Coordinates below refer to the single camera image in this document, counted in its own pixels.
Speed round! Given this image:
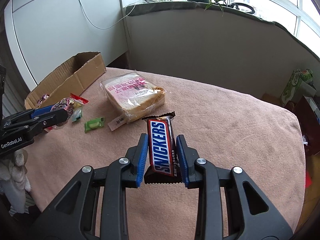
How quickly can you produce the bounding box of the pink white candy packet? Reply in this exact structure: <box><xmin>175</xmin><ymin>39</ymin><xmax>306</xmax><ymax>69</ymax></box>
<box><xmin>108</xmin><ymin>116</ymin><xmax>126</xmax><ymax>131</ymax></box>

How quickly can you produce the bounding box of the open cardboard box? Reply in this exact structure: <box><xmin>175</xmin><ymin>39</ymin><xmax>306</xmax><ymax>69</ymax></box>
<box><xmin>24</xmin><ymin>52</ymin><xmax>106</xmax><ymax>109</ymax></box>

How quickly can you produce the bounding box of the white hanging cable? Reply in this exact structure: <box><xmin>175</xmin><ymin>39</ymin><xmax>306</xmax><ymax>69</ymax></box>
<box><xmin>76</xmin><ymin>0</ymin><xmax>141</xmax><ymax>30</ymax></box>

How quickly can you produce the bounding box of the pink towel table cover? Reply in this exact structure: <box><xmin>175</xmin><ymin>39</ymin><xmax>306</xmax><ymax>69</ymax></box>
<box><xmin>23</xmin><ymin>67</ymin><xmax>307</xmax><ymax>238</ymax></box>

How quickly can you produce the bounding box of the green candy wrapper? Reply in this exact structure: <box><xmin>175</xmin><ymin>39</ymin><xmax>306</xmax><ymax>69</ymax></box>
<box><xmin>84</xmin><ymin>117</ymin><xmax>105</xmax><ymax>133</ymax></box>

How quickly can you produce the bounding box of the dark green sill cover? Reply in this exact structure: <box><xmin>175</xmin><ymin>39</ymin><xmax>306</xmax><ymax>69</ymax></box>
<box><xmin>125</xmin><ymin>2</ymin><xmax>319</xmax><ymax>60</ymax></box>

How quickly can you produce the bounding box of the Snickers bar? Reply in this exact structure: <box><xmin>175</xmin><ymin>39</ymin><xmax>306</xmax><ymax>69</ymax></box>
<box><xmin>142</xmin><ymin>112</ymin><xmax>182</xmax><ymax>184</ymax></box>

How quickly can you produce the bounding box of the green white tissue box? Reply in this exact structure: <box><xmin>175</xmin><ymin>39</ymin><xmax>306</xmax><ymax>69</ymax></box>
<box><xmin>280</xmin><ymin>69</ymin><xmax>316</xmax><ymax>106</ymax></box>

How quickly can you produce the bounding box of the packaged sliced bread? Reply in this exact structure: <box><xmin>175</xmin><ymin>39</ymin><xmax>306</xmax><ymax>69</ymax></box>
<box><xmin>100</xmin><ymin>72</ymin><xmax>167</xmax><ymax>123</ymax></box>

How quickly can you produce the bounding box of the left gloved hand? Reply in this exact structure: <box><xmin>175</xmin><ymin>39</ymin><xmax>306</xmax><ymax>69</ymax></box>
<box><xmin>1</xmin><ymin>149</ymin><xmax>31</xmax><ymax>213</ymax></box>

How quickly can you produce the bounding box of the red dark dried fruit bag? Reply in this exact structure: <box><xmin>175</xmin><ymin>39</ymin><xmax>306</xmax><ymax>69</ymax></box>
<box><xmin>37</xmin><ymin>94</ymin><xmax>50</xmax><ymax>106</ymax></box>

